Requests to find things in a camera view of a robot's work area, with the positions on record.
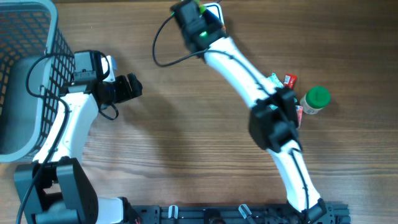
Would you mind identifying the teal snack packet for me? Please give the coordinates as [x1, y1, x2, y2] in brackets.
[267, 73, 284, 88]

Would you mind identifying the red coffee stick sachet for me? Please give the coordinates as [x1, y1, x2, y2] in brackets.
[283, 73, 297, 90]

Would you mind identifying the red white tissue pack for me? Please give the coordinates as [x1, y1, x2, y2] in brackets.
[295, 105, 303, 128]

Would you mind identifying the green lid jar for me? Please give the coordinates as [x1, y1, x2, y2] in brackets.
[300, 86, 331, 114]

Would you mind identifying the green candy bag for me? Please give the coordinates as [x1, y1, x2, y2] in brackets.
[194, 0, 206, 14]

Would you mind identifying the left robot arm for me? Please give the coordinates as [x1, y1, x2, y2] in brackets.
[14, 50, 142, 223]

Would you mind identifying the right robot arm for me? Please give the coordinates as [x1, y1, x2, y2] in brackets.
[170, 1, 326, 223]

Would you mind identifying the white barcode scanner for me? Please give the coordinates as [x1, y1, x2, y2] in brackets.
[204, 2, 224, 24]

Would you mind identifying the grey plastic mesh basket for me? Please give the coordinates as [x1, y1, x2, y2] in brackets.
[1, 1, 75, 163]

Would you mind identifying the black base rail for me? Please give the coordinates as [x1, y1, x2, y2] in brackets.
[128, 203, 351, 224]

